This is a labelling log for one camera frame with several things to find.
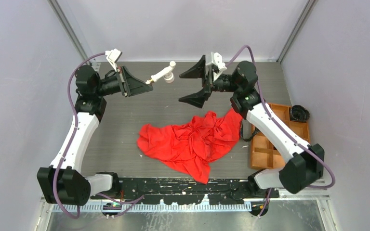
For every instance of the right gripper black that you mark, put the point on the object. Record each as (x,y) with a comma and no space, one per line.
(198,70)

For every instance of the orange compartment tray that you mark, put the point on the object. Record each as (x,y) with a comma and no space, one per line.
(264,154)

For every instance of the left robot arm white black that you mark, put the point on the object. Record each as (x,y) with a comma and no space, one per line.
(61,182)

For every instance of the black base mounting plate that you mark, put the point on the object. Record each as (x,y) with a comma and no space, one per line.
(185,191)

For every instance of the red cloth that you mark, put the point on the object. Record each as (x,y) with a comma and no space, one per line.
(191,147)

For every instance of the white faucet with chrome head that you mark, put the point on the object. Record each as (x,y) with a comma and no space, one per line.
(166,73)

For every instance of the silver metal pipe fitting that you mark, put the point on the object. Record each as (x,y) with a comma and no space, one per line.
(150,81)

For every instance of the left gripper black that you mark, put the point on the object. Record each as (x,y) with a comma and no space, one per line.
(132,85)

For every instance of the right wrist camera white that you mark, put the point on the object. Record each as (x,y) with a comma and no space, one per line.
(214,63)

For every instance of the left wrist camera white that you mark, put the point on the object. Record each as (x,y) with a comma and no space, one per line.
(112,57)

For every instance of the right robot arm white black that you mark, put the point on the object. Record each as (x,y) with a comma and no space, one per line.
(302,160)

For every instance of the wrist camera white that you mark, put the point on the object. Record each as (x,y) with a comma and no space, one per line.
(112,57)
(214,63)

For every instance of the slotted cable duct grey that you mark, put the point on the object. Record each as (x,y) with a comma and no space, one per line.
(103,206)

